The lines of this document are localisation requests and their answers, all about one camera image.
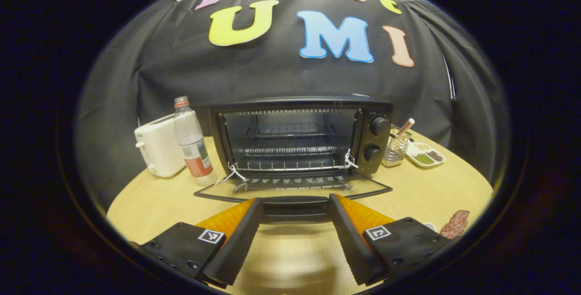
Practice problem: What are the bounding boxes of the wire mesh basket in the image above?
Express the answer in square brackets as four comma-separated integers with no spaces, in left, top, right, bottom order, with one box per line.
[382,125,413,167]

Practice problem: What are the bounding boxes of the brown white tube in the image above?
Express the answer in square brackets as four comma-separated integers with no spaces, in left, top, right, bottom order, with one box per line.
[396,118,415,138]

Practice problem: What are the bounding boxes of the reddish brown sausage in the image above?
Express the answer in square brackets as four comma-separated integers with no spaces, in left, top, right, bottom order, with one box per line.
[439,210,470,240]

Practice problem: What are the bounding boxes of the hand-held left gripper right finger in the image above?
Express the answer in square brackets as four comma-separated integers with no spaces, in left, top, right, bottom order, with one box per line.
[328,193,452,286]

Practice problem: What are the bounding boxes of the wire oven rack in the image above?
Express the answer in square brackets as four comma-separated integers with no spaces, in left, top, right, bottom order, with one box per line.
[232,144,351,172]

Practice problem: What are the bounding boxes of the black electric oven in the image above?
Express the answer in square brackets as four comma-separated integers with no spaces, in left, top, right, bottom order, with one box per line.
[194,97,394,223]

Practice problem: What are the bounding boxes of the white toaster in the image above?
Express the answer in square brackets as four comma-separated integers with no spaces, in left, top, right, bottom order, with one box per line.
[134,113,187,178]

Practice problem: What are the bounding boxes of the clear plastic bottle red label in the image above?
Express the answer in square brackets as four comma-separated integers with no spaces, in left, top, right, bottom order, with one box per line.
[173,96,217,187]

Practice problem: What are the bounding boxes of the black backdrop cloth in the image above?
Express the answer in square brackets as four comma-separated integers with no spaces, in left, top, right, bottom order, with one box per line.
[75,0,509,205]

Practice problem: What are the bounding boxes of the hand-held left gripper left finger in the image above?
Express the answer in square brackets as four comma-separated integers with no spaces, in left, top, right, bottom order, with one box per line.
[131,197,265,287]

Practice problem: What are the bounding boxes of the white divided dish with beans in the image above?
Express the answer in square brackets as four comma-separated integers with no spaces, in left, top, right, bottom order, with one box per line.
[406,142,447,168]

